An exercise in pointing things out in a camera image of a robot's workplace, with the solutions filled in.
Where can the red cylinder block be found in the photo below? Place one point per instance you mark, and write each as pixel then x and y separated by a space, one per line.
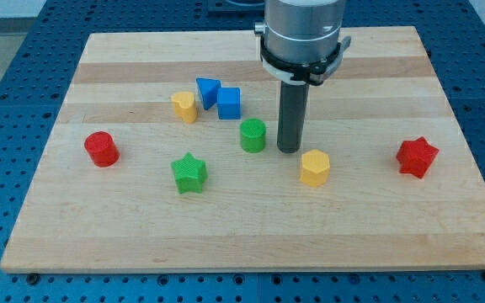
pixel 102 149

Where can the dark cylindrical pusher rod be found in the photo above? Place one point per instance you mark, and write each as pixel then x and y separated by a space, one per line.
pixel 292 111

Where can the yellow heart block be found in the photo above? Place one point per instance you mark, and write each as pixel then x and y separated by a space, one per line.
pixel 184 106

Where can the yellow hexagon block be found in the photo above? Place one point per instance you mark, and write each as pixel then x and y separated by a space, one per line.
pixel 315 168

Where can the blue triangle block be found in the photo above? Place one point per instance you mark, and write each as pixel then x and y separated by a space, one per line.
pixel 208 89

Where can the green cylinder block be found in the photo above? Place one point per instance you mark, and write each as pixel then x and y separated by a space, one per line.
pixel 253 135

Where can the green star block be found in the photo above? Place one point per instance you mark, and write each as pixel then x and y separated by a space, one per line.
pixel 189 173

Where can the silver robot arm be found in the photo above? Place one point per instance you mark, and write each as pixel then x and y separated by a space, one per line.
pixel 301 31

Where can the red star block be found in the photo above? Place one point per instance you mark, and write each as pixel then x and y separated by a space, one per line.
pixel 416 157

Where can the blue cube block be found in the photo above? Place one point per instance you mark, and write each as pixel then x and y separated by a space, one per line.
pixel 229 103

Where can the wooden board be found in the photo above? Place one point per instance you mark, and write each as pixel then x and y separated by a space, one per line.
pixel 254 213

